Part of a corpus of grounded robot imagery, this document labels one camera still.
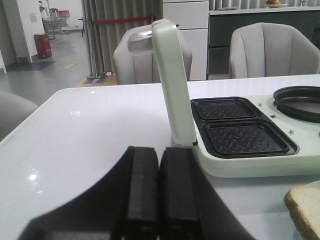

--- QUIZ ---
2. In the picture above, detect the red trash bin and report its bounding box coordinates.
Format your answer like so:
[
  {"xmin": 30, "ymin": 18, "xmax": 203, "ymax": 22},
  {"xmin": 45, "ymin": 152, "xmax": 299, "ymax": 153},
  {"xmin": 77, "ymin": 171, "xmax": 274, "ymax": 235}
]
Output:
[{"xmin": 33, "ymin": 33, "xmax": 52, "ymax": 59}]

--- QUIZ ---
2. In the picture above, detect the bread slice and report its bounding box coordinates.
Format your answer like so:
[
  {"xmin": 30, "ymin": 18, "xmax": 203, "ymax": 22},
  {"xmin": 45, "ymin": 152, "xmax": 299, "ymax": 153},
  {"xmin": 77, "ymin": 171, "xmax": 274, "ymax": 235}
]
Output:
[{"xmin": 283, "ymin": 185, "xmax": 320, "ymax": 240}]

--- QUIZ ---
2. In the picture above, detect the black round frying pan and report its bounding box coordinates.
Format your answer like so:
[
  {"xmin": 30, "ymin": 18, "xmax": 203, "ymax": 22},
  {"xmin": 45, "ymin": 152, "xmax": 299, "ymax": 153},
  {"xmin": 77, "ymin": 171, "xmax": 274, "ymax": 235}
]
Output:
[{"xmin": 273, "ymin": 86, "xmax": 320, "ymax": 123}]

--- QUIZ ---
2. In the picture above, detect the red barrier belt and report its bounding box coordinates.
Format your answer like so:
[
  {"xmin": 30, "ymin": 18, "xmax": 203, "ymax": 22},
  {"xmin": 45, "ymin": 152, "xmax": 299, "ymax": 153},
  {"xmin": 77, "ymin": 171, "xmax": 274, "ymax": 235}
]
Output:
[{"xmin": 92, "ymin": 15, "xmax": 154, "ymax": 25}]

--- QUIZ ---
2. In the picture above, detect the grey armchair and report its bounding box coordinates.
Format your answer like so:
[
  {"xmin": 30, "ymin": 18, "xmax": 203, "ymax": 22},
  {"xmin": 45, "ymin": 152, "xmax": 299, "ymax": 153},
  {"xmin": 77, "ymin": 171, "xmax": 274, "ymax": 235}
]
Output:
[
  {"xmin": 229, "ymin": 22, "xmax": 320, "ymax": 79},
  {"xmin": 112, "ymin": 24, "xmax": 193, "ymax": 85}
]

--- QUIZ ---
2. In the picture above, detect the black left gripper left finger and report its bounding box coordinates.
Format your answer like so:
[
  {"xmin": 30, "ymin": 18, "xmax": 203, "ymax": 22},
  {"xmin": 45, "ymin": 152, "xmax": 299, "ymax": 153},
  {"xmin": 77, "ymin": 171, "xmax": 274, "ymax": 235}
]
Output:
[{"xmin": 22, "ymin": 146, "xmax": 158, "ymax": 240}]

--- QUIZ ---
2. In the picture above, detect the green breakfast maker base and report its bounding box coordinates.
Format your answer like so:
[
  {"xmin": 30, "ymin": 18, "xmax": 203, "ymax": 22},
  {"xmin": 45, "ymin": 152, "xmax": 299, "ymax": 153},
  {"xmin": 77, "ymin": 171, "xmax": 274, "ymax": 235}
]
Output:
[{"xmin": 183, "ymin": 94, "xmax": 320, "ymax": 178}]

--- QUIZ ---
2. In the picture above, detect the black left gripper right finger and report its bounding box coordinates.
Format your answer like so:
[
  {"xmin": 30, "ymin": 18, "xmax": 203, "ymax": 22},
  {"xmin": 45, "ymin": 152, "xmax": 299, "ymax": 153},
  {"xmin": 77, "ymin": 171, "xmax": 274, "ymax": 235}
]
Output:
[{"xmin": 159, "ymin": 147, "xmax": 253, "ymax": 240}]

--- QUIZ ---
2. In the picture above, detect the left grey armchair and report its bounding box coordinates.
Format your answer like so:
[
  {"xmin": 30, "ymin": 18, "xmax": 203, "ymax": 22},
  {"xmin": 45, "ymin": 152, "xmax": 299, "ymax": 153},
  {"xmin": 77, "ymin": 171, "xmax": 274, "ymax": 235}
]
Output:
[{"xmin": 112, "ymin": 24, "xmax": 193, "ymax": 85}]

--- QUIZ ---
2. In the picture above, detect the right grey armchair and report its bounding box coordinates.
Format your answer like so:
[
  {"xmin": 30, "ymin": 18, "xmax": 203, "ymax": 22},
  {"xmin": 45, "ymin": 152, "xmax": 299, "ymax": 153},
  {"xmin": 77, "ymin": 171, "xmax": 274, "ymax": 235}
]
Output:
[{"xmin": 229, "ymin": 22, "xmax": 320, "ymax": 79}]

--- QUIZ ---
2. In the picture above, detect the dark grey counter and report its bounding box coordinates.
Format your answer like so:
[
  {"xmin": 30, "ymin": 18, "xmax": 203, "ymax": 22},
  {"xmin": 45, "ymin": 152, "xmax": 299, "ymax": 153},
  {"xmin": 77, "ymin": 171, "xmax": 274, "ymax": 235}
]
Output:
[{"xmin": 208, "ymin": 7, "xmax": 320, "ymax": 78}]

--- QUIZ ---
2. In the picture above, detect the fruit plate on counter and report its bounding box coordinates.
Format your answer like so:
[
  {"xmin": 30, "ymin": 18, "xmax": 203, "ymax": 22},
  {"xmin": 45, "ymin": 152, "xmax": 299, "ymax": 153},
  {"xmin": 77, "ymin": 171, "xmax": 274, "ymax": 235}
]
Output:
[{"xmin": 265, "ymin": 0, "xmax": 288, "ymax": 8}]

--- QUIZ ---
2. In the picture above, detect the white cabinet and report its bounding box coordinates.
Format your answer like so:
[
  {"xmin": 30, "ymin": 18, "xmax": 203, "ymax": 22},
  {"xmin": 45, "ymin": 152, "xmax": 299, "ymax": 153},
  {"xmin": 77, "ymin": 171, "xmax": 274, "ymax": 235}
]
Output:
[{"xmin": 162, "ymin": 0, "xmax": 210, "ymax": 81}]

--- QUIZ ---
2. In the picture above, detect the light green plate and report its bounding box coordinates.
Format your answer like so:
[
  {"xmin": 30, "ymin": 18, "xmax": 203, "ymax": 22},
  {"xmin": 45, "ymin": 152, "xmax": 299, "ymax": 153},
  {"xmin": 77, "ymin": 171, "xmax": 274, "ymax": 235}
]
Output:
[{"xmin": 292, "ymin": 180, "xmax": 320, "ymax": 240}]

